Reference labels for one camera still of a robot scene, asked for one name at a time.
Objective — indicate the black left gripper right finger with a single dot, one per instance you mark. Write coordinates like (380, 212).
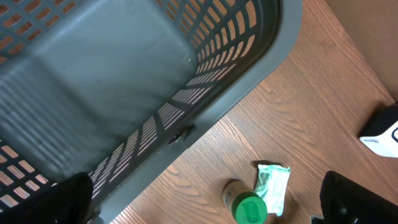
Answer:
(344, 201)

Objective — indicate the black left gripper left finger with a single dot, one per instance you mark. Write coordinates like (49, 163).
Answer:
(66, 202)

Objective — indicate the light green wipes packet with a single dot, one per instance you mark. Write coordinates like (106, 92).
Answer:
(271, 186)

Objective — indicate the green lid white jar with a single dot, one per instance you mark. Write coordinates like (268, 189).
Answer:
(244, 204)

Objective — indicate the white barcode scanner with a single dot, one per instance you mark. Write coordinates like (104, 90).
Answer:
(379, 134)

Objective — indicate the grey plastic mesh basket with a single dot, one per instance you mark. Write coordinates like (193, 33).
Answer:
(121, 88)

